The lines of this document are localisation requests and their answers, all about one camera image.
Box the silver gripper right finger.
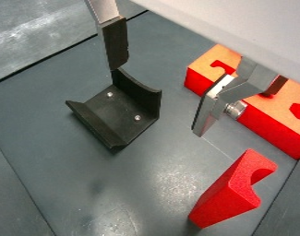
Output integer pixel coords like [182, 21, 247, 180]
[192, 57, 289, 136]

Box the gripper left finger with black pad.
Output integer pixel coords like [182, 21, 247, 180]
[87, 0, 129, 70]

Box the red arch block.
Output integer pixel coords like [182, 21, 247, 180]
[188, 149, 278, 229]

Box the red foam shape board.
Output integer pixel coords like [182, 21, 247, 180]
[184, 44, 300, 159]

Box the black curved holder bracket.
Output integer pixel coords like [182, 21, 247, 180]
[67, 68, 163, 149]

